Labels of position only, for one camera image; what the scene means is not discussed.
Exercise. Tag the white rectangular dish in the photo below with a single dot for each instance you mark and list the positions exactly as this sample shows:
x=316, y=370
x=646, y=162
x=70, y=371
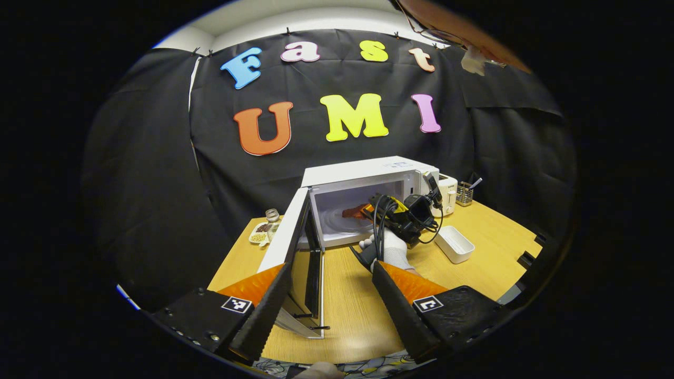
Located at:
x=453, y=243

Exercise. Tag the cream white toaster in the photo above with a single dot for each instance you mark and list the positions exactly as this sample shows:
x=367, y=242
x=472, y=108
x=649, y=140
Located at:
x=448, y=200

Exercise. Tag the small divided condiment dish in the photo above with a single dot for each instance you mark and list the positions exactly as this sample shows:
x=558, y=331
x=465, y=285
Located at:
x=258, y=236

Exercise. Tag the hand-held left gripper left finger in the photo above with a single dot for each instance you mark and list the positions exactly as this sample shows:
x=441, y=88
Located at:
x=268, y=321

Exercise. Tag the clear plastic water bottle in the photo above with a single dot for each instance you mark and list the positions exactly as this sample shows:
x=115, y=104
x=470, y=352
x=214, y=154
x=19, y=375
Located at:
x=272, y=226

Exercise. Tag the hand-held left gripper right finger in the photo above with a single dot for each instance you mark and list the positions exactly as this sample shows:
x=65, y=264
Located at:
x=400, y=316

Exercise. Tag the black table edge clamp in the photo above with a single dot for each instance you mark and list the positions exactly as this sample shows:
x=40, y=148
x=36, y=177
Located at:
x=527, y=259
x=540, y=239

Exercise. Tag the brown meat piece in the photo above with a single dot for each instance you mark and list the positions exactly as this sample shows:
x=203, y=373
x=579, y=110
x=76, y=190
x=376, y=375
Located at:
x=352, y=212

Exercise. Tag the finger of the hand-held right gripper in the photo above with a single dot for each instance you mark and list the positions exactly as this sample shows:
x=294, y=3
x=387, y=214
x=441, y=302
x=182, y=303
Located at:
x=368, y=210

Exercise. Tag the white microwave oven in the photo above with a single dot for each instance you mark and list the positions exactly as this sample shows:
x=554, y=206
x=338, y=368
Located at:
x=358, y=171

